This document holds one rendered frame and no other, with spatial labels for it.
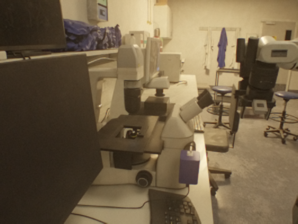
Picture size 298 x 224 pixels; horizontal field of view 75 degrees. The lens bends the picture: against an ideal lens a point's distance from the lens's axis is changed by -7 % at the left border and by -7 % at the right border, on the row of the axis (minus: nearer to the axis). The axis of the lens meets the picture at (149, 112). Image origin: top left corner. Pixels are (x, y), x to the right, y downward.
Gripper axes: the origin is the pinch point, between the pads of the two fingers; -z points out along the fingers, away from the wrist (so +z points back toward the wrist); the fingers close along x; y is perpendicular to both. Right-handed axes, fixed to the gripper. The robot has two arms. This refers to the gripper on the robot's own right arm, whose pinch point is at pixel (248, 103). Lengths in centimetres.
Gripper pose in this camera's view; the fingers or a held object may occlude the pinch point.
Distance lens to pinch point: 94.6
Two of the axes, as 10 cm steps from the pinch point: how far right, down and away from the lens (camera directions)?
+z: 0.4, -9.9, -1.1
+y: -1.8, 1.0, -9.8
